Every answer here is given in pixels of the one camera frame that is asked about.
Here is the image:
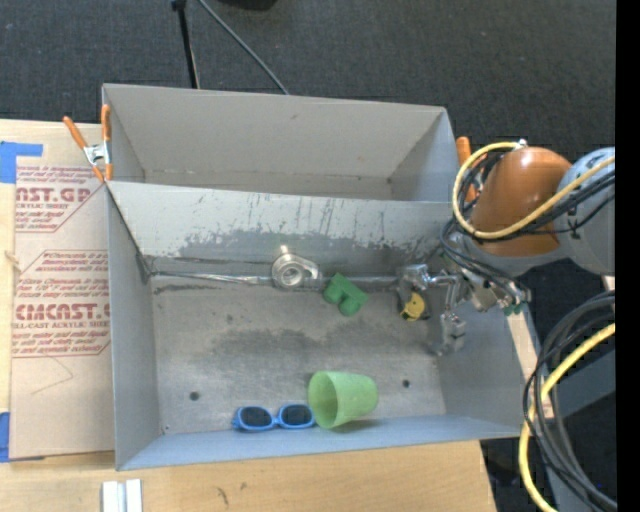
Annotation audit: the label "yellow and black small tool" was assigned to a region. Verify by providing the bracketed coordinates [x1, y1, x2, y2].
[399, 292, 431, 322]

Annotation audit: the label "grey metal bin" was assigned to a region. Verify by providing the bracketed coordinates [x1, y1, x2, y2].
[101, 83, 526, 472]

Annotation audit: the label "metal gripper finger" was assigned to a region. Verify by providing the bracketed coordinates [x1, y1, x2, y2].
[430, 311, 469, 357]
[397, 263, 432, 301]

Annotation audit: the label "brown cardboard board red print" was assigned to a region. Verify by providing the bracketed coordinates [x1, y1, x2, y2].
[0, 118, 117, 464]

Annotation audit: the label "light green plastic cup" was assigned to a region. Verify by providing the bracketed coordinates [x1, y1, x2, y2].
[306, 369, 380, 431]

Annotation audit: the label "blue sunglasses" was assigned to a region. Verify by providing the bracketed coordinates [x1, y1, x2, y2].
[231, 403, 318, 432]

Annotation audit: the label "dark green plastic block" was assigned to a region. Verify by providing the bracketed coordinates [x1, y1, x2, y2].
[321, 272, 370, 318]

